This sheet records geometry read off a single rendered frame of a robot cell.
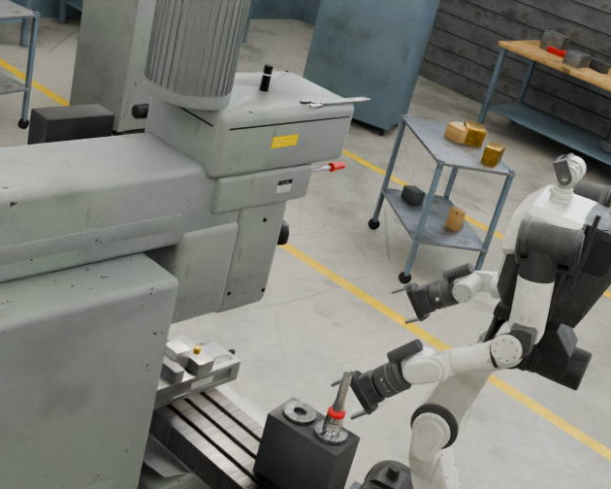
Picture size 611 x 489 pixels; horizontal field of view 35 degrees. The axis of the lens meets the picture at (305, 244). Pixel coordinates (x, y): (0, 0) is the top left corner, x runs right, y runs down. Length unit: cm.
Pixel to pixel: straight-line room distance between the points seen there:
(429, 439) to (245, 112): 116
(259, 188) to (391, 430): 247
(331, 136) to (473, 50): 840
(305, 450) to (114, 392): 57
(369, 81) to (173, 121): 636
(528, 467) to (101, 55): 418
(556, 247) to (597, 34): 782
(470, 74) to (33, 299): 915
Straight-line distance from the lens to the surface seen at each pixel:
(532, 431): 501
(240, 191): 227
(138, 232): 212
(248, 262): 245
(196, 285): 232
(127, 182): 204
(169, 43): 209
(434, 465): 291
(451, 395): 281
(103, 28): 708
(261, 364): 480
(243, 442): 270
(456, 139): 612
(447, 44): 1097
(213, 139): 214
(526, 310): 240
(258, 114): 220
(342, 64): 860
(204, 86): 210
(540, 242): 234
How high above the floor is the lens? 255
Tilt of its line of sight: 25 degrees down
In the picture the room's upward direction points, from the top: 15 degrees clockwise
